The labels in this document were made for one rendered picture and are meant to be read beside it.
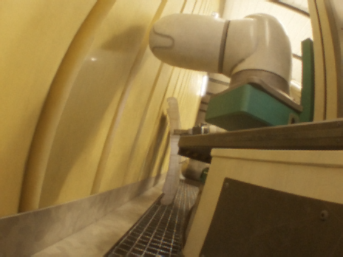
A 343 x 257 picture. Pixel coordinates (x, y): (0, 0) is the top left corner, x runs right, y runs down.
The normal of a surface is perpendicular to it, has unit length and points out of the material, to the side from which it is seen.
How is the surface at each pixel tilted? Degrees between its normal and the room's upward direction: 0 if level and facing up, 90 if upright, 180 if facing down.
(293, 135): 90
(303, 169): 90
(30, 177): 90
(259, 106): 90
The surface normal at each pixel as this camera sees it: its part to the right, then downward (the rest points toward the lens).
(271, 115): 0.29, -0.07
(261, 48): -0.40, -0.22
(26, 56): 0.96, 0.26
